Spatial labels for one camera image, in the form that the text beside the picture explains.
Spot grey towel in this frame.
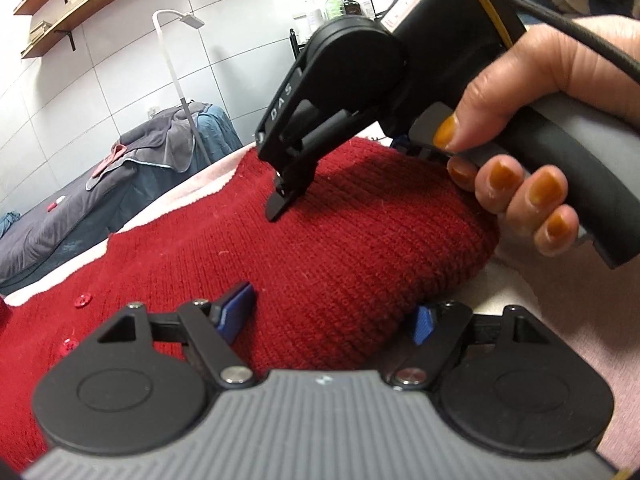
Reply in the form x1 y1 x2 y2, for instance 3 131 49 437
119 102 217 172

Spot reddish cloth item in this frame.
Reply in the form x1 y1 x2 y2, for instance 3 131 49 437
85 143 127 191

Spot white floor lamp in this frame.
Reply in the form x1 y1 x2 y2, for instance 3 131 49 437
151 9 212 167

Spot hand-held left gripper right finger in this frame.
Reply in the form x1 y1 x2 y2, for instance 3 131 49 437
387 300 551 390

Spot person's right hand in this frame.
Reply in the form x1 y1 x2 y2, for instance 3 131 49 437
432 14 640 257

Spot white plastic bottle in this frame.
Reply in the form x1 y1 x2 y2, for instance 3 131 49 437
304 0 326 37

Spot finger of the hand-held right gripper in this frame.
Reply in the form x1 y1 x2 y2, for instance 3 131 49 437
254 57 383 223

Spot massage bed with blue skirt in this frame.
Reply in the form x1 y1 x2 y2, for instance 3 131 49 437
0 102 246 296

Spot red knitted cardigan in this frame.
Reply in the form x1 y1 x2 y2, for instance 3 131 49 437
0 135 501 471

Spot black cable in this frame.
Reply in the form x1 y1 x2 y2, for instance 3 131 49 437
432 0 640 83

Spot blue cloth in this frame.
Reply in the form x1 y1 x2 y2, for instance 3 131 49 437
0 211 22 239

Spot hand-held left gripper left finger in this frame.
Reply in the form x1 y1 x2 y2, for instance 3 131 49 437
97 280 258 391

